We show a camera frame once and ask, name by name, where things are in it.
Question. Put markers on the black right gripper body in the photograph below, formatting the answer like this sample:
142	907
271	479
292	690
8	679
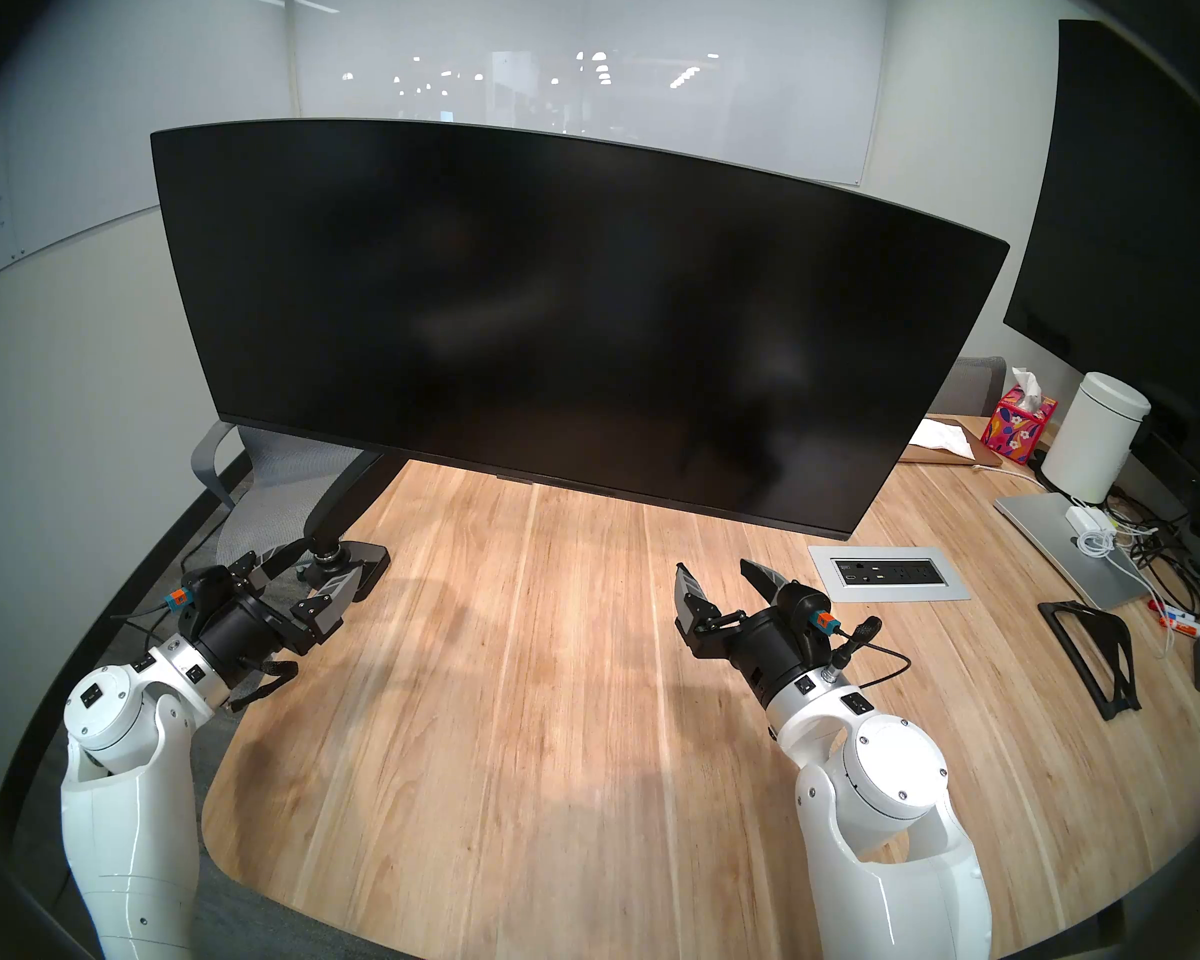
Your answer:
775	643

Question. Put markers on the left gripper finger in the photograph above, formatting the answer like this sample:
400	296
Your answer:
332	598
270	563

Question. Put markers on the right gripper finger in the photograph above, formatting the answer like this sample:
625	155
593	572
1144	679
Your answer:
763	581
693	598

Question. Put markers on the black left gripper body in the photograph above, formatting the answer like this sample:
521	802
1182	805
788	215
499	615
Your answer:
235	628

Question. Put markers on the black curved wide monitor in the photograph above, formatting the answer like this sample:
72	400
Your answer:
560	318

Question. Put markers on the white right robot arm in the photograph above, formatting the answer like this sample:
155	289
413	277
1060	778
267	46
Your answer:
890	818

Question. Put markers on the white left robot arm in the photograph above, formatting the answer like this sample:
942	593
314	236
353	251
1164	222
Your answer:
125	828

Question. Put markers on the grey mesh office chair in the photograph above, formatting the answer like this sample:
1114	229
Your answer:
270	488
975	388

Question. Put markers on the silver table power outlet panel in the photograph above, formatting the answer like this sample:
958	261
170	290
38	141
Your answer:
890	590

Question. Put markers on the white paper napkin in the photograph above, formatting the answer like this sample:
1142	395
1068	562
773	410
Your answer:
945	436

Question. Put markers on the brown leather desk pad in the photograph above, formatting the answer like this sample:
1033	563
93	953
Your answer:
985	458

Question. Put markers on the silver laptop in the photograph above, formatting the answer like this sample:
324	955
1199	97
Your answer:
1050	538

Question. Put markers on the colourful floral tissue box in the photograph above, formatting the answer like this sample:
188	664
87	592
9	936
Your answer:
1018	428

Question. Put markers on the white power adapter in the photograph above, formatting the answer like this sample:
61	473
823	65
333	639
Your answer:
1088	520

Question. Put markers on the black folding laptop stand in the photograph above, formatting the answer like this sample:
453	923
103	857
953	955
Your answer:
1115	658

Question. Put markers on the white cylindrical canister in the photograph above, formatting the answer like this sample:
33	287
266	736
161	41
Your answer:
1090	443

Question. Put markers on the red and white marker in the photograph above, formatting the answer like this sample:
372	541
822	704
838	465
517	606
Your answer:
1178	620

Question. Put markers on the glass whiteboard with handwriting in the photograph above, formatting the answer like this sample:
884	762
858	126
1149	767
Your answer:
80	118

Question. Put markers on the large glass whiteboard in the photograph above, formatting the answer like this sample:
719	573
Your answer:
560	28

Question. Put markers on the large black wall television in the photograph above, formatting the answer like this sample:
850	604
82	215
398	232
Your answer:
1120	218

